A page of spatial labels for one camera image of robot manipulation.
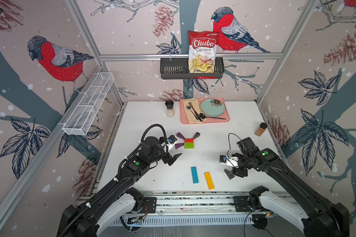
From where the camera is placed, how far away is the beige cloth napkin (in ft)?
3.59

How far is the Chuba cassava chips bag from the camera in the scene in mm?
850

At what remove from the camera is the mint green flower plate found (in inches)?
44.8
